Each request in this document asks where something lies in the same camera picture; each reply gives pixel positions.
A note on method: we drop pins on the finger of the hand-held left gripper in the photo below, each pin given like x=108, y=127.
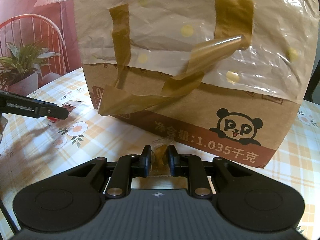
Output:
x=53, y=111

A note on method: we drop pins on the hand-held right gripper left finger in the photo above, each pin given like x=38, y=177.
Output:
x=147, y=161

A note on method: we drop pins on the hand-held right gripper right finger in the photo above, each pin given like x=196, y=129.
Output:
x=173, y=161

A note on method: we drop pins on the small clear candy wrapper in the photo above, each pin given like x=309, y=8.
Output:
x=160, y=155

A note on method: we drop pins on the red snack packet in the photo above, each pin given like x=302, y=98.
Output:
x=72, y=105

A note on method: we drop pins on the cardboard box with plastic liner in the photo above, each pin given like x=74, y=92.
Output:
x=187, y=55

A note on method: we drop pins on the checked floral tablecloth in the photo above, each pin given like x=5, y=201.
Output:
x=87, y=150

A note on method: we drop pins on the printed wall cloth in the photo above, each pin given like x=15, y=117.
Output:
x=30, y=30

